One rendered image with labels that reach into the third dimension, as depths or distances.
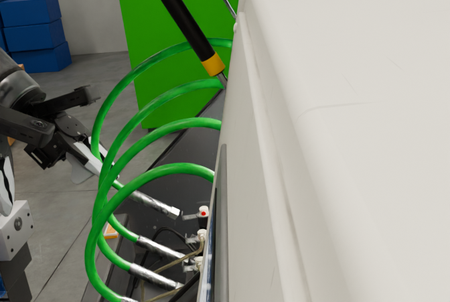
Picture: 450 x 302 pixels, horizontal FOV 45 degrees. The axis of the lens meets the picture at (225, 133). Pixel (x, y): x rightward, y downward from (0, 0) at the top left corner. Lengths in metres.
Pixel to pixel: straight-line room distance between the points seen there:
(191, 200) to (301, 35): 1.11
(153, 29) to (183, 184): 2.96
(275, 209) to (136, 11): 4.07
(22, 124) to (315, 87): 0.68
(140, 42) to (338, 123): 4.11
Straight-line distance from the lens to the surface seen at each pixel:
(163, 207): 1.01
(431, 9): 0.31
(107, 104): 0.94
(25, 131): 0.83
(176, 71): 4.28
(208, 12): 4.17
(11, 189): 0.93
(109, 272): 1.19
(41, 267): 3.11
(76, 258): 3.09
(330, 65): 0.21
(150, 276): 0.89
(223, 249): 0.29
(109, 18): 7.82
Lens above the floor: 1.60
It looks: 22 degrees down
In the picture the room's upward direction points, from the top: 7 degrees counter-clockwise
